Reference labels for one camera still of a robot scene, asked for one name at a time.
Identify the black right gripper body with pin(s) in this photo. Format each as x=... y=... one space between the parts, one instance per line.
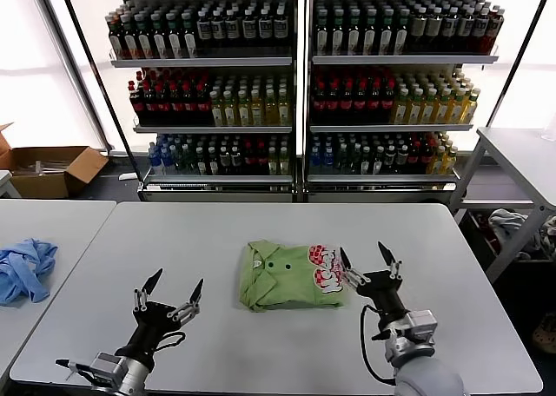
x=384 y=296

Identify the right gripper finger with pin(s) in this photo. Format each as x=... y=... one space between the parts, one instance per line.
x=357 y=279
x=395 y=269

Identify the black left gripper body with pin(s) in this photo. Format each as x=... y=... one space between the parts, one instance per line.
x=152 y=322

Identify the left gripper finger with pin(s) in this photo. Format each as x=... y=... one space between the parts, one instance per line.
x=140 y=300
x=184 y=312

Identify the green polo shirt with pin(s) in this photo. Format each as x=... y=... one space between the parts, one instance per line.
x=282 y=283

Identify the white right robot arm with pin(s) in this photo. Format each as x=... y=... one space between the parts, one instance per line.
x=428 y=378

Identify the white grey clothes pile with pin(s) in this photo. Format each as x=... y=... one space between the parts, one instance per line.
x=505 y=220

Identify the small dark white label bottle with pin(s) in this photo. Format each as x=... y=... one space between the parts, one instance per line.
x=201 y=164
x=236 y=164
x=378 y=162
x=401 y=161
x=213 y=164
x=389 y=161
x=224 y=164
x=366 y=162

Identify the small red cap cola bottle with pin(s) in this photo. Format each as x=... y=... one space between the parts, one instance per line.
x=413 y=160
x=261 y=162
x=425 y=158
x=249 y=162

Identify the small yellow drink bottle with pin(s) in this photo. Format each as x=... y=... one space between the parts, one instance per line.
x=284 y=164
x=273 y=164
x=449 y=162
x=436 y=162

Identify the small green drink bottle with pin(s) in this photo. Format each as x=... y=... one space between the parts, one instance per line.
x=179 y=162
x=355 y=161
x=342 y=161
x=190 y=162

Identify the crumpled light blue garment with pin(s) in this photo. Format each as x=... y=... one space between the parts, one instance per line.
x=21 y=274

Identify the small blue drink bottle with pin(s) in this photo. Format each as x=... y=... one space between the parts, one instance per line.
x=166 y=162
x=328 y=162
x=154 y=162
x=314 y=162

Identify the white floor power strip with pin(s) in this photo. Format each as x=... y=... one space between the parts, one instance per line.
x=127 y=176

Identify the open brown cardboard box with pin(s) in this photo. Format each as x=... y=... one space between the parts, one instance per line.
x=79 y=170

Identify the pale crumpled garment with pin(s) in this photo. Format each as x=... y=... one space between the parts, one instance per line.
x=550 y=231

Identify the white tubes bundle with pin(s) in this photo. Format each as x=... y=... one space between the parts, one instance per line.
x=48 y=168

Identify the tan brown shoe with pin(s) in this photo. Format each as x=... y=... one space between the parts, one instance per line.
x=545 y=333

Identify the small white table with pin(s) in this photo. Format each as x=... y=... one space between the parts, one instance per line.
x=6 y=183

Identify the black slanted pole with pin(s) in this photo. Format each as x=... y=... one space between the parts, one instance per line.
x=514 y=66
x=111 y=109

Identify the grey drinks shelving unit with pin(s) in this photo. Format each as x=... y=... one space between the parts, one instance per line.
x=392 y=60
x=196 y=62

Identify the green cap white label bottle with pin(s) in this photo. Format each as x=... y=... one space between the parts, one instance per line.
x=338 y=34
x=353 y=34
x=370 y=34
x=322 y=34
x=174 y=38
x=130 y=38
x=386 y=34
x=144 y=38
x=401 y=34
x=158 y=38
x=188 y=38

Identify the dark bottle beige label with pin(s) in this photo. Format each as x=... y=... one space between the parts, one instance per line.
x=418 y=27
x=434 y=27

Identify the dark bottle white square label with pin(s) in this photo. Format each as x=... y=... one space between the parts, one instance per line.
x=481 y=27
x=450 y=27
x=204 y=29
x=465 y=27
x=218 y=29
x=280 y=29
x=249 y=29
x=265 y=29
x=233 y=29

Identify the red drink bottle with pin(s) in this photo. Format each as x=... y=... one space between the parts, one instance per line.
x=496 y=27

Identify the orange cap white label bottle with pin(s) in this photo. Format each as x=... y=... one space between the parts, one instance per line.
x=116 y=38

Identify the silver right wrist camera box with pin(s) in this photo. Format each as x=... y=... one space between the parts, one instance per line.
x=421 y=324

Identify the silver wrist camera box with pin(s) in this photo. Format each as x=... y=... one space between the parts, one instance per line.
x=421 y=324
x=106 y=367

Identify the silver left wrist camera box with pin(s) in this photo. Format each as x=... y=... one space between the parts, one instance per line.
x=106 y=367

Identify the grey metal frame table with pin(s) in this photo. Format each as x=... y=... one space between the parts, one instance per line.
x=517 y=153

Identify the grey window frame post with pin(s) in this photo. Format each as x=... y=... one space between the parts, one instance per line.
x=75 y=66

